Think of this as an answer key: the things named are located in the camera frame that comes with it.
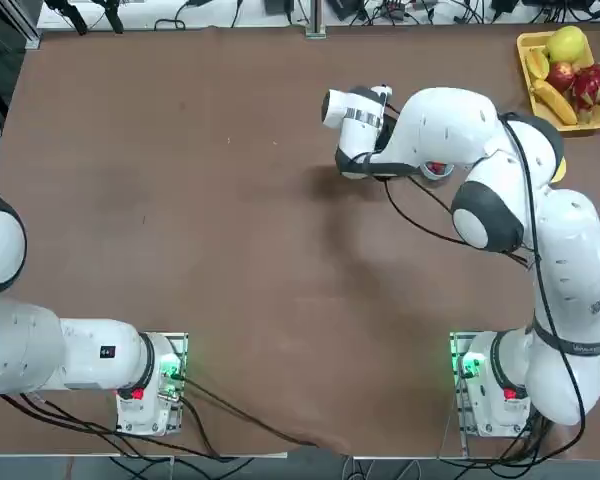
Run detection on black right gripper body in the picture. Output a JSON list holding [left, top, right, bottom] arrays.
[[373, 103, 401, 152]]

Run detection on blue bowl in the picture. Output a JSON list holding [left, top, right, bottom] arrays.
[[419, 160, 455, 182]]

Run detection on yellow star fruit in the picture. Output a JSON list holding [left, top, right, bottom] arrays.
[[524, 48, 551, 81]]

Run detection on yellow banana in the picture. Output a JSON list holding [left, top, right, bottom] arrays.
[[528, 78, 580, 126]]

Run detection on red apple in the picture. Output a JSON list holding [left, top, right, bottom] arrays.
[[547, 61, 577, 92]]

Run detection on large yellow-green fruit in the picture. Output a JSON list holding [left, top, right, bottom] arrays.
[[546, 25, 587, 64]]

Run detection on red dragon fruit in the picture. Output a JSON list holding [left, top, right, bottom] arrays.
[[564, 62, 600, 124]]

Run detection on yellow plastic tray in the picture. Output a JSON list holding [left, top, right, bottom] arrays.
[[516, 30, 600, 136]]

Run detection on black stand leg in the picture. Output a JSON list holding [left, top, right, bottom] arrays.
[[43, 0, 89, 36], [97, 0, 126, 34]]

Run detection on aluminium frame post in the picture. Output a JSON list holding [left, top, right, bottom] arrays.
[[304, 0, 327, 39], [9, 0, 42, 51]]

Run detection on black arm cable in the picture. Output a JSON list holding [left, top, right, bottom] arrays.
[[382, 113, 589, 459]]

